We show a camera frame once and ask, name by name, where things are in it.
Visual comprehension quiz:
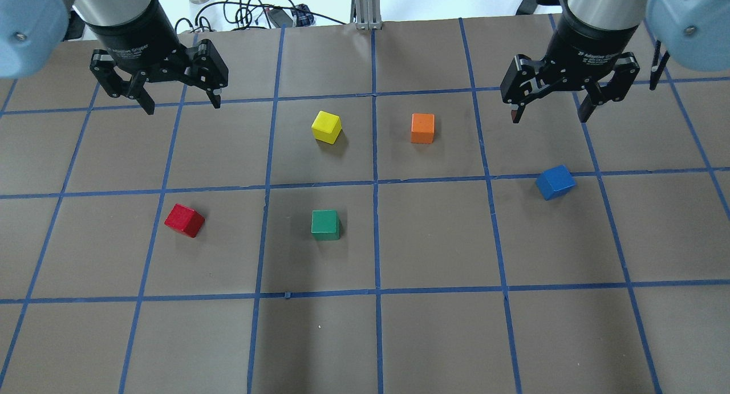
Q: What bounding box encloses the yellow wooden block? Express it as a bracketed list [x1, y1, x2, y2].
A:
[311, 111, 342, 145]

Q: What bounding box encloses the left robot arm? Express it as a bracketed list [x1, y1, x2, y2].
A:
[1, 0, 229, 115]

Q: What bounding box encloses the green wooden block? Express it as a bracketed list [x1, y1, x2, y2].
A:
[311, 209, 341, 241]

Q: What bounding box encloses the black cable bundle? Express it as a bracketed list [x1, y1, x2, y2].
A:
[174, 0, 348, 34]

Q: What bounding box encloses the aluminium frame post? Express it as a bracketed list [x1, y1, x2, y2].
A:
[350, 0, 383, 30]

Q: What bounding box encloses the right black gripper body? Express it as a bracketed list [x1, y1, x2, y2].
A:
[546, 15, 623, 79]

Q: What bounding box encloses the orange wooden block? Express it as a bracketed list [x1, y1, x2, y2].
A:
[410, 113, 436, 144]

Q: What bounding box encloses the red wooden block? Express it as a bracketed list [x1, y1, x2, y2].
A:
[164, 204, 205, 238]

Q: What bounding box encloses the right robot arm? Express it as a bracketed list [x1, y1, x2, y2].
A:
[500, 0, 729, 123]

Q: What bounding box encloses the blue wooden block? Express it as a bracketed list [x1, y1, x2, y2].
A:
[536, 165, 577, 201]

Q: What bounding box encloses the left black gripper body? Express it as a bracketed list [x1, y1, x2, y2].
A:
[97, 3, 180, 74]

